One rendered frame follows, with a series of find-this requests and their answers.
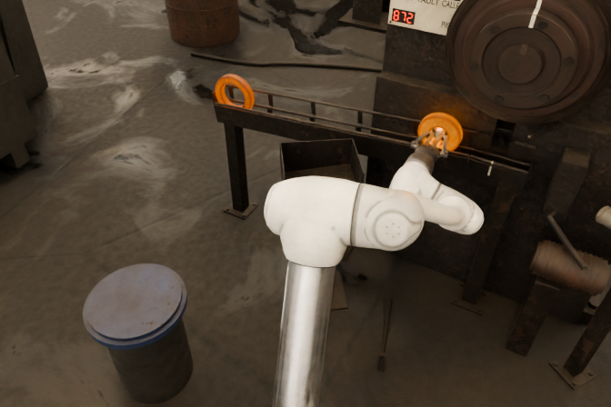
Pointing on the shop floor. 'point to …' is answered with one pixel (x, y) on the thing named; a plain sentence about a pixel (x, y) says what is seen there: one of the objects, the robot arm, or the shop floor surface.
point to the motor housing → (545, 287)
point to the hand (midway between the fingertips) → (440, 129)
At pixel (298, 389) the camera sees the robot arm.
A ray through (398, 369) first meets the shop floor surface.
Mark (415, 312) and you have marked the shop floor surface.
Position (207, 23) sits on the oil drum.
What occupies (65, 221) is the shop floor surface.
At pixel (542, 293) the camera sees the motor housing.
